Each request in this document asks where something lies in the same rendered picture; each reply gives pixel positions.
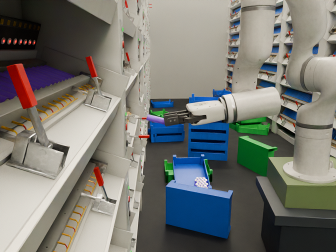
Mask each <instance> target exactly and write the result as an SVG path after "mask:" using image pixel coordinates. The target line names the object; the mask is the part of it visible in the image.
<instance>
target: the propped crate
mask: <svg viewBox="0 0 336 252"><path fill-rule="evenodd" d="M204 157H205V156H204V154H201V157H184V158H176V155H173V160H172V166H173V177H174V180H175V182H176V183H180V184H185V185H191V186H194V185H195V180H196V178H200V177H201V178H203V177H205V179H207V183H208V189H212V186H211V185H210V181H209V177H208V173H207V168H206V164H205V160H204Z"/></svg>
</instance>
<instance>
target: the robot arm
mask: <svg viewBox="0 0 336 252"><path fill-rule="evenodd" d="M285 1H286V3H287V5H288V8H289V12H290V17H291V22H292V28H293V45H292V51H291V54H290V57H289V60H288V63H287V66H286V71H285V78H286V81H287V83H288V84H289V85H290V86H291V87H292V88H294V89H296V90H300V91H308V92H318V93H320V97H319V98H318V100H316V101H313V102H310V103H306V104H304V105H302V106H300V107H299V109H298V110H297V114H296V126H295V139H294V153H293V161H291V162H287V163H286V164H284V165H283V172H284V173H285V174H286V175H287V176H289V177H291V178H293V179H295V180H298V181H302V182H306V183H314V184H326V183H332V182H334V181H336V169H335V168H333V167H334V164H333V161H332V160H331V161H330V153H331V143H332V134H333V124H334V116H335V112H336V57H315V56H313V47H314V46H315V45H316V44H317V43H318V42H319V41H320V40H321V39H322V38H323V37H324V35H325V33H326V30H327V23H328V20H327V10H326V2H325V0H285ZM275 12H276V0H241V21H240V49H239V54H238V56H237V58H236V61H235V64H234V67H233V72H232V85H231V94H226V95H222V96H221V97H219V98H218V100H212V101H203V102H195V103H188V104H187V105H186V108H187V110H181V111H175V112H169V113H164V114H163V118H164V123H165V126H166V127H168V126H173V125H179V124H185V123H190V124H191V125H193V126H198V125H204V124H209V123H214V122H218V121H222V122H223V123H225V122H226V123H227V124H228V123H234V122H240V121H245V120H251V119H257V118H262V117H268V116H274V115H277V114H278V113H279V112H280V110H281V98H280V95H279V93H278V91H277V89H276V88H275V87H266V88H261V89H256V86H257V79H258V75H259V71H260V69H261V67H262V65H263V63H264V62H265V61H266V60H267V59H268V58H269V57H270V55H271V52H272V47H273V36H274V25H275Z"/></svg>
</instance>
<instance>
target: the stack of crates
mask: <svg viewBox="0 0 336 252"><path fill-rule="evenodd" d="M218 98H220V97H203V96H195V94H194V93H192V97H189V104H191V103H198V102H206V101H218ZM228 141H229V123H226V122H222V121H221V120H220V121H216V122H212V123H207V124H202V125H191V123H188V158H200V157H201V155H204V159H207V160H217V161H227V159H228Z"/></svg>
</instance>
